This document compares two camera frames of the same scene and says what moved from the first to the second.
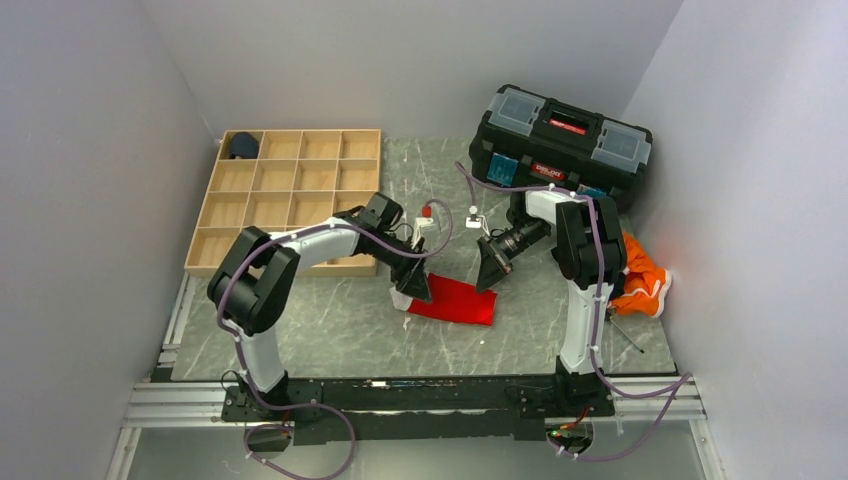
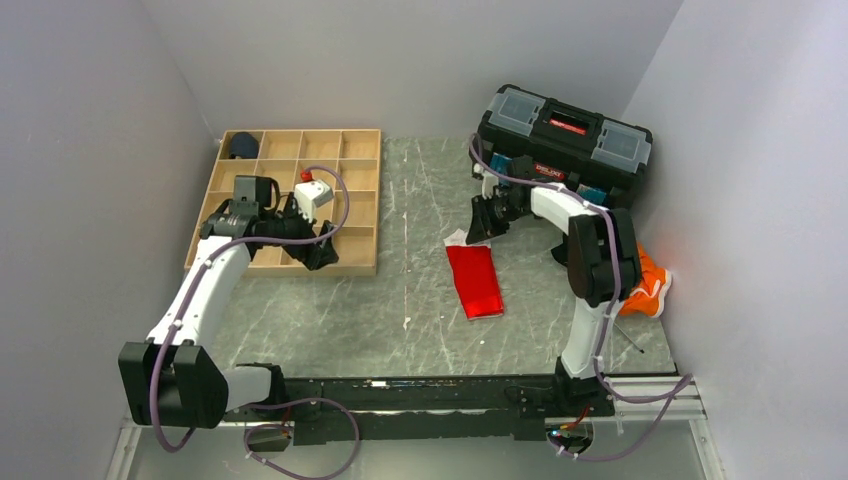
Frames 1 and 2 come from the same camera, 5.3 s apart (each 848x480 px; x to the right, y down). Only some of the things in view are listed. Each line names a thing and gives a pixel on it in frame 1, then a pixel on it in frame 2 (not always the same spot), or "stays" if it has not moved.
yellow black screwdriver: [611, 320] stays
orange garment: [646, 284] stays
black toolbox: [530, 142] stays
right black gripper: [493, 268] → [481, 226]
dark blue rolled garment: [243, 145] stays
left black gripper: [410, 276] → [313, 255]
